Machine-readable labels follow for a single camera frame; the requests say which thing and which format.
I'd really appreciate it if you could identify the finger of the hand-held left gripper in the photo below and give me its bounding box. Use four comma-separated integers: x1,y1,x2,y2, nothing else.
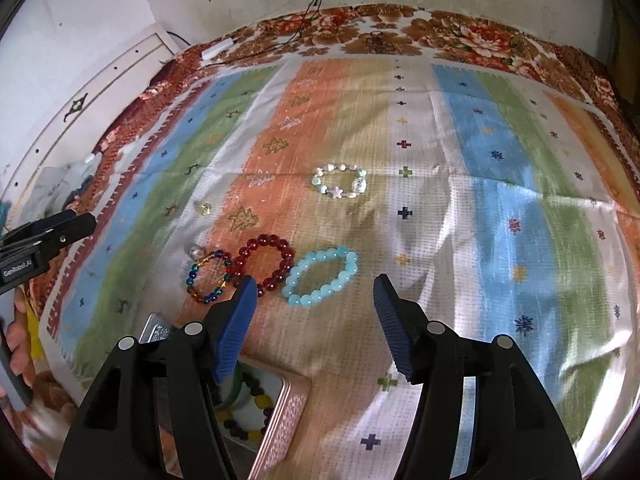
0,211,98,261

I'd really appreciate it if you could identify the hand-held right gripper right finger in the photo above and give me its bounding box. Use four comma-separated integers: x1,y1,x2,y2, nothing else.
373,273,584,480

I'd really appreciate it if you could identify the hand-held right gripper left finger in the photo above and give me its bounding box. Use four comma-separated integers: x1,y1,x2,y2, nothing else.
54,275,258,480

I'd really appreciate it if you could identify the multicolour glass bead bracelet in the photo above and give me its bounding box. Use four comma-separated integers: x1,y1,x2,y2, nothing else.
185,246,236,305

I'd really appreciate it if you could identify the red bead bracelet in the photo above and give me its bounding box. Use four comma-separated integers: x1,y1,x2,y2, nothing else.
234,233,297,297

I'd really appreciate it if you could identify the light blue bead bracelet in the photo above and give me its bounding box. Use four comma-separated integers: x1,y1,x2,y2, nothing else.
281,245,360,307

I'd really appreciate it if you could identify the pink metal tin box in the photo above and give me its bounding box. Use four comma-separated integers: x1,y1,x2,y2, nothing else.
134,312,312,480

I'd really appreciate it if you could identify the white shell bracelet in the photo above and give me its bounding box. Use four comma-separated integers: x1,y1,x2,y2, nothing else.
311,162,369,202

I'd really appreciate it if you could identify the person's left hand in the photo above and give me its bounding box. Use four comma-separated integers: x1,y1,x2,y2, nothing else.
0,291,40,401

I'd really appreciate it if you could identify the grey crumpled cloth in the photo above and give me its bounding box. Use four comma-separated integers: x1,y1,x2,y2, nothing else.
27,157,103,212

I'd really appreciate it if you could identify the striped colourful cloth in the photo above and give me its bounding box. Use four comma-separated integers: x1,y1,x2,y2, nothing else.
37,54,640,467

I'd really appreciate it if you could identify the white wooden headboard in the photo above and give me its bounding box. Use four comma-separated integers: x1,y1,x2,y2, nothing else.
0,22,182,213

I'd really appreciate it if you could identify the white charger block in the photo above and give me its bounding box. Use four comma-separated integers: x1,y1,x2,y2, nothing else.
199,36,237,64

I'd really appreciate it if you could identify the floral brown blanket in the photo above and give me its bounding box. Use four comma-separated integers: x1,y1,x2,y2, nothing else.
0,4,640,480

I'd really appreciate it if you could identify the black and yellow bead bracelet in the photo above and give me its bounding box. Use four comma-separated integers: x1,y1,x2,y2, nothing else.
214,382,275,442

